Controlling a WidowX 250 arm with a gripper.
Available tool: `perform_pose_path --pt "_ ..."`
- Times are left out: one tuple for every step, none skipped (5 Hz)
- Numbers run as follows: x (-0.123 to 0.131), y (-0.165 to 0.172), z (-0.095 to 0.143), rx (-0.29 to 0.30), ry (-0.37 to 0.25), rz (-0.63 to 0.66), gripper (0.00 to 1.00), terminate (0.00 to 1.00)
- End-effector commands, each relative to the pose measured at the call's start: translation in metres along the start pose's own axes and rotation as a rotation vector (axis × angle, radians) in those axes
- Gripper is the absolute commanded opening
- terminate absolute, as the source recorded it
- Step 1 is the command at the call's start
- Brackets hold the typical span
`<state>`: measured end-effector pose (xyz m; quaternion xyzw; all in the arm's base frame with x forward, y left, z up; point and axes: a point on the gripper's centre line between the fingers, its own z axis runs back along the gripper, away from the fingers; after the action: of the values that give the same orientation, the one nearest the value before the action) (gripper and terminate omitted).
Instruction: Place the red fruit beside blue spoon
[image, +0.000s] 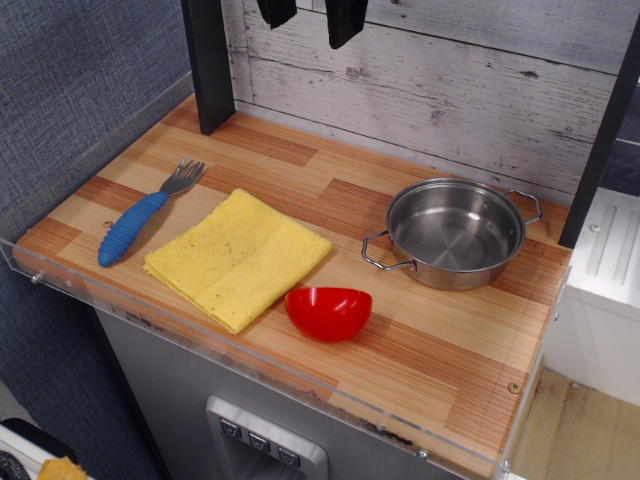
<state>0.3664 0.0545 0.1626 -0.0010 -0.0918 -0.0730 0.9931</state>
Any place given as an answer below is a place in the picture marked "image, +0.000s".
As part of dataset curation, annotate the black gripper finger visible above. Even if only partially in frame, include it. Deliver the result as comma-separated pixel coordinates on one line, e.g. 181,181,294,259
257,0,297,29
325,0,368,49

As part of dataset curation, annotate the red half-round fruit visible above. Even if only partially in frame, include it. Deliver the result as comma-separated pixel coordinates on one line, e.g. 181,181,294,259
285,287,373,342

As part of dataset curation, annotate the stainless steel pot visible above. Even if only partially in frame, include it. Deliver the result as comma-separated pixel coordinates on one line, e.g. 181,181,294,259
361,178,542,291

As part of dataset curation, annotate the yellow folded cloth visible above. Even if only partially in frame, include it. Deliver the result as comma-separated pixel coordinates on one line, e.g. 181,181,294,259
144,189,332,334

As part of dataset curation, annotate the grey toy fridge cabinet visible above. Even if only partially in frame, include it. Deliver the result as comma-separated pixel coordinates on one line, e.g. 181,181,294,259
92,305,454,480

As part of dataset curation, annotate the white toy sink unit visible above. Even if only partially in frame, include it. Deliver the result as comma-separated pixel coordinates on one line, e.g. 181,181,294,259
542,188,639,405

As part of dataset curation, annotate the clear acrylic table guard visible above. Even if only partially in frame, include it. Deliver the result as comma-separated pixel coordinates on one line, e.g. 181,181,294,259
10,99,570,479

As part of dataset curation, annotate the silver dispenser button panel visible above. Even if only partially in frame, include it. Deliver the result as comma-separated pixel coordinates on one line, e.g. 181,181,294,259
206,395,329,479

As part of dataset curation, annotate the yellow object at corner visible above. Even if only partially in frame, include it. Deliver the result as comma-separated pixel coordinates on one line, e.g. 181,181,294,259
37,457,89,480

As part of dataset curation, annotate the black left upright post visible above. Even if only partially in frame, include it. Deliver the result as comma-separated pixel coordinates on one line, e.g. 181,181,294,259
181,0,235,135

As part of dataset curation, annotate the black upright post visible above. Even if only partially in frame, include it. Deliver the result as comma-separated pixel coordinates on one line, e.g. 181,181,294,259
559,20,639,248
181,0,235,135

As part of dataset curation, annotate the blue handled fork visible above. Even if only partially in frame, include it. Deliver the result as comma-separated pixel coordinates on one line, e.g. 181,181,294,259
97,158,206,267

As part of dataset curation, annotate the black right upright post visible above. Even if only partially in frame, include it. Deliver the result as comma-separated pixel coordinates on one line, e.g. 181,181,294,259
559,20,639,248

